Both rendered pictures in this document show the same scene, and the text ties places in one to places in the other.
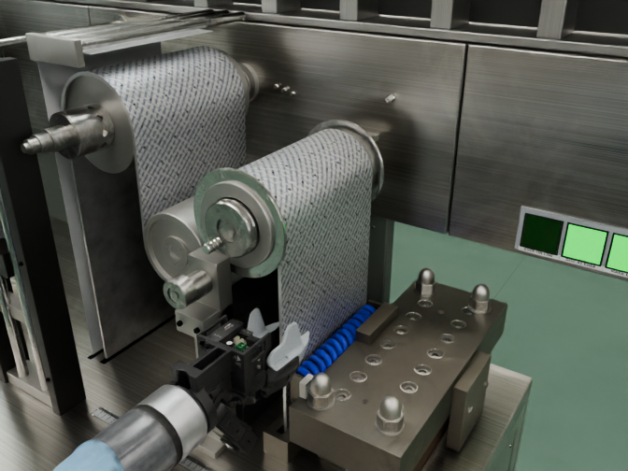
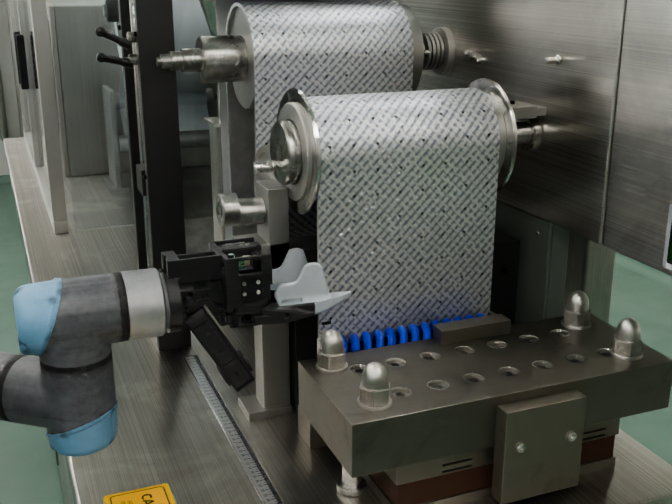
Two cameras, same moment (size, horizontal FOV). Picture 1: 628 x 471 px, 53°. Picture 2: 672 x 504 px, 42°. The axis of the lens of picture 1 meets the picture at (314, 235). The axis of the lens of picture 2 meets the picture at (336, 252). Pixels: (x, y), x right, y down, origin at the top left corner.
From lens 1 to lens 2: 55 cm
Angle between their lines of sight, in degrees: 34
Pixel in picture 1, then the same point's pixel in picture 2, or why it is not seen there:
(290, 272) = (334, 212)
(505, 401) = (628, 491)
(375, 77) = (546, 34)
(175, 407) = (138, 280)
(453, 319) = (576, 353)
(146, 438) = (95, 290)
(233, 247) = (281, 171)
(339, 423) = (327, 385)
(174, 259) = not seen: hidden behind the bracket
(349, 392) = not seen: hidden behind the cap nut
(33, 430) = (130, 353)
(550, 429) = not seen: outside the picture
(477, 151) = (631, 127)
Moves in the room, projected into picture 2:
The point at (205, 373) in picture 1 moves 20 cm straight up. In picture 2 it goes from (181, 262) to (170, 73)
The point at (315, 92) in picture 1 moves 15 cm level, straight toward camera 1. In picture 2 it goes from (497, 58) to (445, 68)
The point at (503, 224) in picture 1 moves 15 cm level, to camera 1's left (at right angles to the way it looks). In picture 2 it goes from (654, 231) to (526, 210)
